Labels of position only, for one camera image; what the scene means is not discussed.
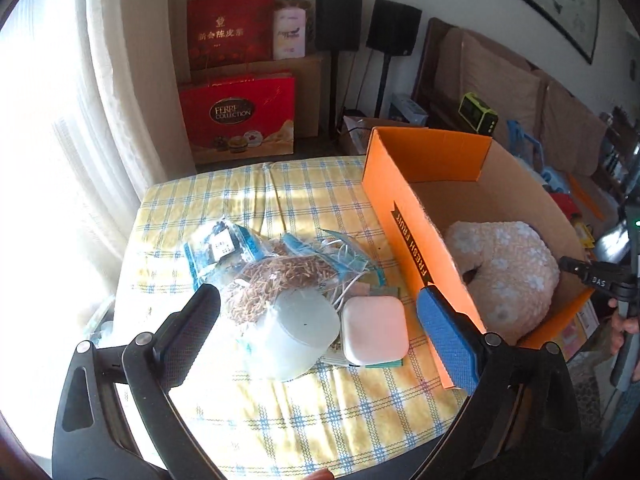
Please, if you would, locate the bag of brown dried herbs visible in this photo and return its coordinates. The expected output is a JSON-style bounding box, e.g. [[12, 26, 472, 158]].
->
[[220, 235, 338, 325]]

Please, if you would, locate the grey plastic cup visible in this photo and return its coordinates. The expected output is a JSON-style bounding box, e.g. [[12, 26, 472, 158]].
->
[[250, 288, 341, 382]]

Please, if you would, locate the white earphone cable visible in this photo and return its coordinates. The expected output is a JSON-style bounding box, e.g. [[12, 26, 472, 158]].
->
[[319, 238, 371, 311]]

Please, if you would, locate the orange cardboard box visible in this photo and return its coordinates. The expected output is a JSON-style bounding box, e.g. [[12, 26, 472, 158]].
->
[[362, 127, 586, 327]]

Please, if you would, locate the person's right hand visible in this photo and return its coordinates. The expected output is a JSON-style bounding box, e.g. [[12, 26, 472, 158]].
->
[[608, 299, 639, 354]]

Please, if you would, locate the orange paper sheet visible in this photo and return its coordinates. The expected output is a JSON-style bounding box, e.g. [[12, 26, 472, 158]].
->
[[567, 174, 605, 221]]

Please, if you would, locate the blue patterned plastic bag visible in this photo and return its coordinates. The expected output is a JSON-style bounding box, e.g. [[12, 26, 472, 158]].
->
[[183, 218, 268, 289]]

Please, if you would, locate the blue plastic toy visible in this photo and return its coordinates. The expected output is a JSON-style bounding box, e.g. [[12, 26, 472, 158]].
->
[[506, 120, 570, 193]]

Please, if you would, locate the yellow plaid bed sheet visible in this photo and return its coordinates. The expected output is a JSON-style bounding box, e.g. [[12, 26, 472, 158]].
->
[[113, 156, 465, 479]]

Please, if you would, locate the brown sofa cushion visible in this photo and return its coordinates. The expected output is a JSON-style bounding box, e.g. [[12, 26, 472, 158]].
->
[[461, 28, 544, 145], [540, 79, 606, 177]]

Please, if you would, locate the green black portable device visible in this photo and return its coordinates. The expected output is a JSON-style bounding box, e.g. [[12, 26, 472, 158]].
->
[[458, 92, 499, 136]]

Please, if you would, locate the red chocolate gift box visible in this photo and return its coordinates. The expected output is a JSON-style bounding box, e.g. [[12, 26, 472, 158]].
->
[[179, 72, 295, 165]]

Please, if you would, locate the white curtain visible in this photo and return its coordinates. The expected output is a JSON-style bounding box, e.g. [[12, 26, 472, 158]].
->
[[1, 0, 194, 310]]

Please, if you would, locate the brown cardboard box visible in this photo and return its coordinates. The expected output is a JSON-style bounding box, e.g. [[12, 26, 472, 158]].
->
[[191, 54, 326, 138]]

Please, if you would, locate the right black speaker on stand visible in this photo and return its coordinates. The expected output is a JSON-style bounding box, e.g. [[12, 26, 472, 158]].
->
[[366, 0, 422, 118]]

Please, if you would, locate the black speaker on stand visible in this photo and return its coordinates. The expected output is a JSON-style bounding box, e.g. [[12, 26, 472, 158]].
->
[[314, 0, 362, 138], [366, 0, 422, 118]]

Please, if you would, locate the red gift bag chinese text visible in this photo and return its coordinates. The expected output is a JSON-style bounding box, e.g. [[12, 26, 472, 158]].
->
[[186, 0, 276, 70]]

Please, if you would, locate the white pink tissue pack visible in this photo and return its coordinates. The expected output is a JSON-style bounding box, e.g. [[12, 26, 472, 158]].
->
[[272, 6, 306, 61]]

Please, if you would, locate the left black speaker on stand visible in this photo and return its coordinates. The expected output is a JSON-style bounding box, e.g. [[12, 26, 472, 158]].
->
[[314, 0, 362, 138]]

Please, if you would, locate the dark wooden sofa frame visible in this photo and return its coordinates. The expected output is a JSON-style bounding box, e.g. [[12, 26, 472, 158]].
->
[[411, 18, 471, 132]]

